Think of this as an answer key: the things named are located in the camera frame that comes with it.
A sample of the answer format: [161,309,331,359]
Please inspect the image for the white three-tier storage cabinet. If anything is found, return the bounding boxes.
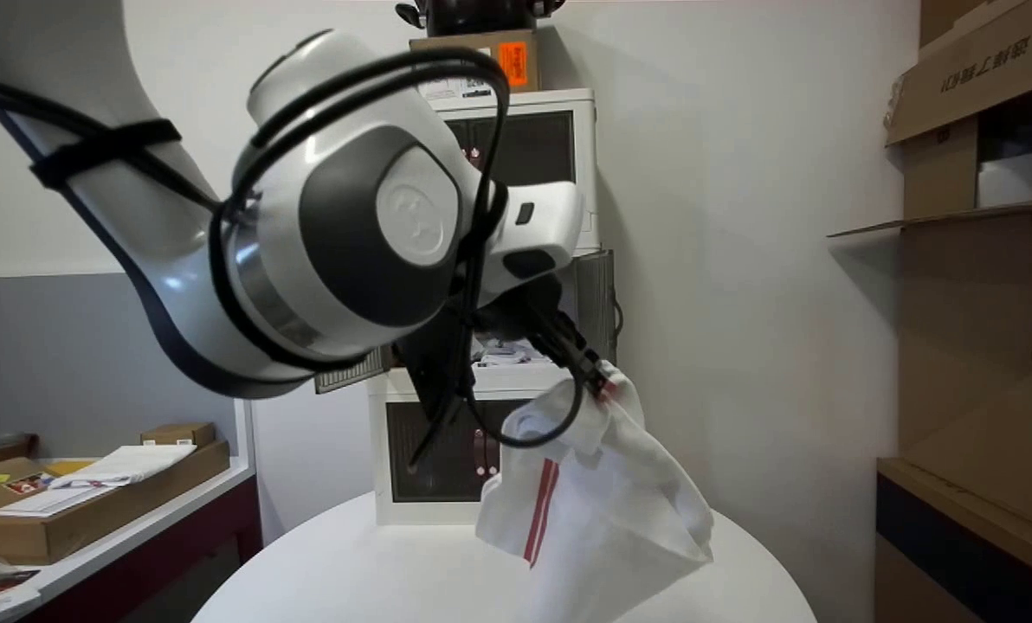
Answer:
[374,90,624,524]

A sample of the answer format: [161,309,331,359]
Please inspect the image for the white side shelf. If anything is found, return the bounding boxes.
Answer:
[0,440,263,623]

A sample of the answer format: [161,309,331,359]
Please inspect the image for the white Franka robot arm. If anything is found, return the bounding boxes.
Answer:
[0,0,608,426]

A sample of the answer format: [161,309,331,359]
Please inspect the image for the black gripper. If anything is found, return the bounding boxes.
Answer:
[397,278,624,462]

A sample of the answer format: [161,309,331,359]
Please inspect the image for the cardboard box on cabinet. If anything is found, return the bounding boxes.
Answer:
[412,29,556,95]

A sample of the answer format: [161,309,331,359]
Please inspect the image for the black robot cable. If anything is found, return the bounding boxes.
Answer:
[0,44,607,449]

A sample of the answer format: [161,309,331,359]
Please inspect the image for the flat cardboard box with papers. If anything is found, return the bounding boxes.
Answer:
[0,437,229,563]

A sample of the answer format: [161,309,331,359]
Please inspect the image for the stacked cardboard boxes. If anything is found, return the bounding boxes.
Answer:
[871,0,1032,623]

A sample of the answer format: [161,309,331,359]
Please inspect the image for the white towels in cabinet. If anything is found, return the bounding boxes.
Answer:
[471,336,537,368]

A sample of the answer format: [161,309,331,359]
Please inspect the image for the white towel with red stripe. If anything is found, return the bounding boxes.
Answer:
[473,365,712,623]

